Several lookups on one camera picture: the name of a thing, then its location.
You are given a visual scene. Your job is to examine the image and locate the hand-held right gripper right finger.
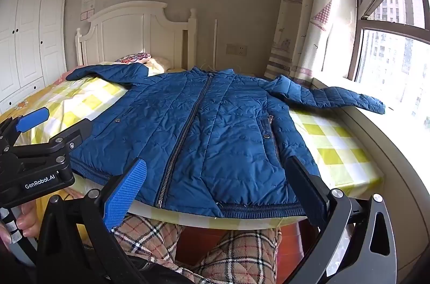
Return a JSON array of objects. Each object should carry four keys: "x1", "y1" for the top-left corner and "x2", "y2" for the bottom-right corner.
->
[{"x1": 285, "y1": 156, "x2": 402, "y2": 284}]

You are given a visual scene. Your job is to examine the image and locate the cream pillow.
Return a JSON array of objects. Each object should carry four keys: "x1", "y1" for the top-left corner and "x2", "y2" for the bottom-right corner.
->
[{"x1": 148, "y1": 57, "x2": 173, "y2": 74}]

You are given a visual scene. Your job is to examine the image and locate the person's left hand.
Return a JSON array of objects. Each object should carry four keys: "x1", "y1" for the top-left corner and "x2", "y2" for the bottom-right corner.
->
[{"x1": 0, "y1": 200, "x2": 38, "y2": 253}]

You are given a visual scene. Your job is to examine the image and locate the bed with yellow checked sheet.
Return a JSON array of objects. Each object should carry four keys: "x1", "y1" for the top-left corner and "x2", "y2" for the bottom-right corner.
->
[{"x1": 0, "y1": 60, "x2": 385, "y2": 231}]

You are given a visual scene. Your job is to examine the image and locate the white wardrobe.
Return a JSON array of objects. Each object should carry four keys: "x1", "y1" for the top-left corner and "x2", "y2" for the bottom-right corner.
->
[{"x1": 0, "y1": 0, "x2": 71, "y2": 115}]

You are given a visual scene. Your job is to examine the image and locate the white window sill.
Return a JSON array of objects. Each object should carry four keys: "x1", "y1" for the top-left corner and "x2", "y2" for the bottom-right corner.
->
[{"x1": 311, "y1": 76, "x2": 430, "y2": 271}]

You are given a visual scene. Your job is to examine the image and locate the plaid pajama pants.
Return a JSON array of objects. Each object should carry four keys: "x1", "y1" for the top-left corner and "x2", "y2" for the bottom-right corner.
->
[{"x1": 111, "y1": 213, "x2": 283, "y2": 284}]

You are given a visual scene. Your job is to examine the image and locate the paper wall poster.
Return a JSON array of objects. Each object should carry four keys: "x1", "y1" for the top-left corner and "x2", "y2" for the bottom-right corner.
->
[{"x1": 80, "y1": 0, "x2": 97, "y2": 21}]

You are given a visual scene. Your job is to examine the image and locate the blue quilted jacket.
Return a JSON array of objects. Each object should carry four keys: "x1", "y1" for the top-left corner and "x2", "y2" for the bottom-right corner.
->
[{"x1": 65, "y1": 62, "x2": 386, "y2": 219}]

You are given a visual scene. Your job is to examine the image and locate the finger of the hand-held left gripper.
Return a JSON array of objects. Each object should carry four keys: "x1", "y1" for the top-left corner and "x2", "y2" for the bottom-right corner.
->
[
  {"x1": 12, "y1": 118, "x2": 92, "y2": 159},
  {"x1": 0, "y1": 107, "x2": 50, "y2": 150}
]

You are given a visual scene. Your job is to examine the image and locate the patterned red pillow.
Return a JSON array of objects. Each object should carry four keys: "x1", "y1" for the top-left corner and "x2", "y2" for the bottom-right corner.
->
[{"x1": 116, "y1": 52, "x2": 152, "y2": 65}]

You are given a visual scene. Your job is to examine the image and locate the dark framed window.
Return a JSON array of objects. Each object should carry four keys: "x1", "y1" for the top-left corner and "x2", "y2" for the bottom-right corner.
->
[{"x1": 346, "y1": 0, "x2": 430, "y2": 132}]

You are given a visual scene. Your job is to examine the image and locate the white pole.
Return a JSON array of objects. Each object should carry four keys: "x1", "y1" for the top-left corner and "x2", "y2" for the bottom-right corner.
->
[{"x1": 213, "y1": 20, "x2": 219, "y2": 71}]

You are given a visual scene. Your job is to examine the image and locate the printed cream curtain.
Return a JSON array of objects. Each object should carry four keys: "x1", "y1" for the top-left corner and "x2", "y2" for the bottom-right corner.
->
[{"x1": 264, "y1": 0, "x2": 357, "y2": 83}]

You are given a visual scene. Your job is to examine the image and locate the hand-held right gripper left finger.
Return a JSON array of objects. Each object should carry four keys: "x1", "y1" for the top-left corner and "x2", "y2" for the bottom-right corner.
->
[{"x1": 35, "y1": 158, "x2": 148, "y2": 284}]

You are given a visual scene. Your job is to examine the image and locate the white wooden headboard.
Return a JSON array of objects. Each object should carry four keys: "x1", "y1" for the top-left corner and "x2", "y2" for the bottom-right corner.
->
[{"x1": 76, "y1": 1, "x2": 198, "y2": 73}]

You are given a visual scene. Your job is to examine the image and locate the beige wall outlet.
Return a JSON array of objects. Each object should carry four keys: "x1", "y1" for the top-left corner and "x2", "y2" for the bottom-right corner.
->
[{"x1": 226, "y1": 43, "x2": 247, "y2": 57}]

